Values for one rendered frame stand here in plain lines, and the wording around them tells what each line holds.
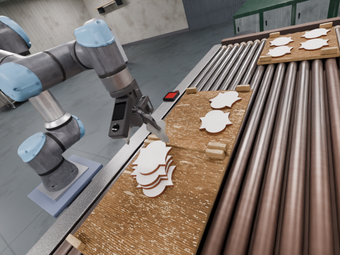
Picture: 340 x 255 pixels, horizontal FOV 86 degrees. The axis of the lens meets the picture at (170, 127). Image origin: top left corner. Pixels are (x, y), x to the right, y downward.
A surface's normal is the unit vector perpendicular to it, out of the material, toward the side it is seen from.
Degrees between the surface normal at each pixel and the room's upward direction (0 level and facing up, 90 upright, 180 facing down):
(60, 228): 0
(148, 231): 0
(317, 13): 90
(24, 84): 102
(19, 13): 90
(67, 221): 0
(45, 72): 92
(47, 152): 88
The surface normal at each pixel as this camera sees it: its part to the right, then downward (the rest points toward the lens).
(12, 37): 0.88, 0.12
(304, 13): -0.44, 0.64
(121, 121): -0.37, -0.38
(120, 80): 0.45, 0.40
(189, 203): -0.31, -0.77
